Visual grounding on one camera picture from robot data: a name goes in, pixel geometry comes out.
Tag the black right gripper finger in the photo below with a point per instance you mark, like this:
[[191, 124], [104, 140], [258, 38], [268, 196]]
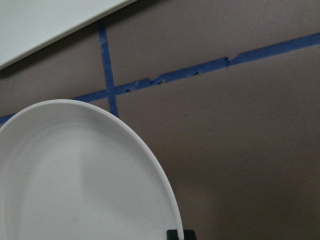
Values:
[[174, 234]]

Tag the white round plate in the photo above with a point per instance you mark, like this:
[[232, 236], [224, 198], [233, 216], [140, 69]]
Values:
[[70, 170]]

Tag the cream bear tray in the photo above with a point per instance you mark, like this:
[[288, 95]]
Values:
[[27, 26]]

